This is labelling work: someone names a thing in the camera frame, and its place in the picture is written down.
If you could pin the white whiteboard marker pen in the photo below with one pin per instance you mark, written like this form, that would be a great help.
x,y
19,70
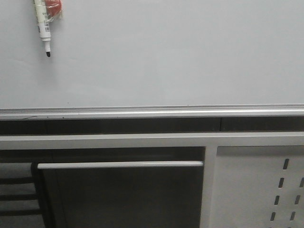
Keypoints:
x,y
43,24

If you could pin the red round magnet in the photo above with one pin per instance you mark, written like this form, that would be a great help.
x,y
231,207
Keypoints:
x,y
54,9

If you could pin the white whiteboard surface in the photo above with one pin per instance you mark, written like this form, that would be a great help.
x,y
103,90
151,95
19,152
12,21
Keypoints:
x,y
154,53

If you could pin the dark grey cabinet panel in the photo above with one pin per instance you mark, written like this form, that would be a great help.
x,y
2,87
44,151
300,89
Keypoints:
x,y
149,194

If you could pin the white perforated metal panel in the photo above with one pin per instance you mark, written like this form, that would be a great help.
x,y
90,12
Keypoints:
x,y
258,187

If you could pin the black slatted chair back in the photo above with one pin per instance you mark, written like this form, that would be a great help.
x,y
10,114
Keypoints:
x,y
19,207

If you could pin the white metal frame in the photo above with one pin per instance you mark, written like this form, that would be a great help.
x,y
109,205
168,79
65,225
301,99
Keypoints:
x,y
210,141

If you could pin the aluminium whiteboard tray rail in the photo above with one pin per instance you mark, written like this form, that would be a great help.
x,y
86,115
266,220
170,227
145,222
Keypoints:
x,y
171,111

